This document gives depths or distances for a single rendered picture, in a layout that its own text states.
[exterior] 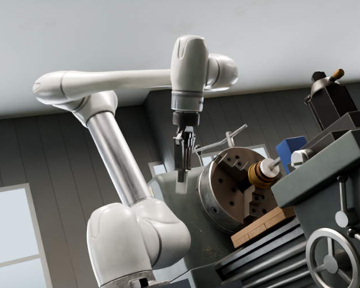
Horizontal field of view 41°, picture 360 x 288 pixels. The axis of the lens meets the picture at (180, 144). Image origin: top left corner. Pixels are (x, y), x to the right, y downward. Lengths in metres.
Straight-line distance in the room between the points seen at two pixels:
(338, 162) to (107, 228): 0.66
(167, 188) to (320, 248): 0.80
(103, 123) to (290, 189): 0.80
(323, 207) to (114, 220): 0.57
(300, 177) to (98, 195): 3.85
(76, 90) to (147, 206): 0.44
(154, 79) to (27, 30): 2.52
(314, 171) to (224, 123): 4.74
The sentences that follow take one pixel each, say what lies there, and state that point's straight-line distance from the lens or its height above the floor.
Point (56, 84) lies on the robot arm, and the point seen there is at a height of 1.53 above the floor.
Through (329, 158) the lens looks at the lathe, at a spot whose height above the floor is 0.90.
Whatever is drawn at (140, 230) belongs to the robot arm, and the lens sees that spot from 1.40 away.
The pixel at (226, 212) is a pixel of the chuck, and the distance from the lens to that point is 1.71.
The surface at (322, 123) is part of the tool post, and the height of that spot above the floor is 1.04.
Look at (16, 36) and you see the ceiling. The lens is 4.02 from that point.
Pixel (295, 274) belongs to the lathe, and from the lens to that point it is 1.49.
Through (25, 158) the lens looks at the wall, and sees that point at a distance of 4.90.
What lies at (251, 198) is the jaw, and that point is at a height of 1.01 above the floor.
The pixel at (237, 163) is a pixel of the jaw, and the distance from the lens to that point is 1.74.
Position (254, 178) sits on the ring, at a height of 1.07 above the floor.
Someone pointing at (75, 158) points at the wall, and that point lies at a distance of 4.97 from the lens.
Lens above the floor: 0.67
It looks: 20 degrees up
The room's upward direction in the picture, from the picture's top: 20 degrees counter-clockwise
